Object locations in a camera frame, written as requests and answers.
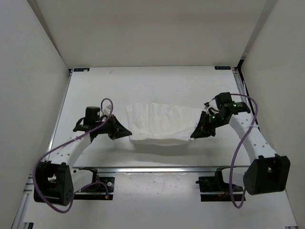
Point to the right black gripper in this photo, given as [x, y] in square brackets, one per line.
[202, 130]

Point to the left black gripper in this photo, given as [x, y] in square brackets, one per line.
[118, 130]

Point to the white skirt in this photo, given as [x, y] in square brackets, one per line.
[161, 124]

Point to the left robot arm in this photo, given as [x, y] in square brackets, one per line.
[56, 180]

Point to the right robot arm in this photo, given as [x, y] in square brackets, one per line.
[268, 171]

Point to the right blue table label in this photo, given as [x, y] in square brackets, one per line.
[222, 68]

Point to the blue table label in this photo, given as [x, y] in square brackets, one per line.
[81, 69]
[222, 68]

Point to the front white cover board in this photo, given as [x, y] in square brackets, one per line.
[164, 201]

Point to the left blue table label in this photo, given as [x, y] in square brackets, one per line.
[81, 69]

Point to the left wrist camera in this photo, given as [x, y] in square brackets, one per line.
[107, 110]

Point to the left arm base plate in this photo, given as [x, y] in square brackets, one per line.
[90, 184]

